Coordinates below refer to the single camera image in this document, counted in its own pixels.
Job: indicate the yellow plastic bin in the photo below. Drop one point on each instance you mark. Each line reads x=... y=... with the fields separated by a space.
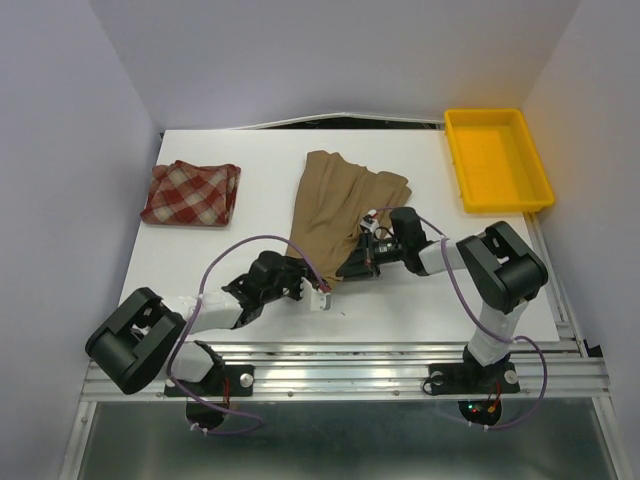
x=496 y=162

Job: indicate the red plaid skirt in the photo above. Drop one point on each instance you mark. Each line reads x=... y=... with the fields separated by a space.
x=182 y=194

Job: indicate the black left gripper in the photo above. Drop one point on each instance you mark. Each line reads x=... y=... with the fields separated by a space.
x=298 y=269

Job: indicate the aluminium rail frame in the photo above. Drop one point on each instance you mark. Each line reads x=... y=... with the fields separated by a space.
x=357 y=411

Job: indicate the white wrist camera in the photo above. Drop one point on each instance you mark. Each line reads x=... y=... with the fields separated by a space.
x=370 y=223
x=313 y=299

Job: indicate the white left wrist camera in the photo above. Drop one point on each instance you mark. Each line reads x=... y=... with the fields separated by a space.
x=313 y=299

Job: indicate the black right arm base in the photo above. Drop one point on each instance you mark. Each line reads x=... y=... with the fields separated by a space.
x=469 y=379

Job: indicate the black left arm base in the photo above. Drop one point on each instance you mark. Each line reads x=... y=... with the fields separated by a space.
x=217 y=380

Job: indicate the tan skirt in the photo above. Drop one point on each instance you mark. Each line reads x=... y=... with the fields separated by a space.
x=332 y=198

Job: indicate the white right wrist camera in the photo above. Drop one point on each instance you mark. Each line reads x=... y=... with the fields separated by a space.
x=370 y=223

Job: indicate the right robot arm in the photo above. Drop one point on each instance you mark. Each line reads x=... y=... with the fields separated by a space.
x=495 y=274

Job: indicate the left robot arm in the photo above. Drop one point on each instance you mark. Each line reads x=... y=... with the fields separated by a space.
x=147 y=332

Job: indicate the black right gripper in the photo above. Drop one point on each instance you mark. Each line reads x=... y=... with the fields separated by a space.
x=362 y=260

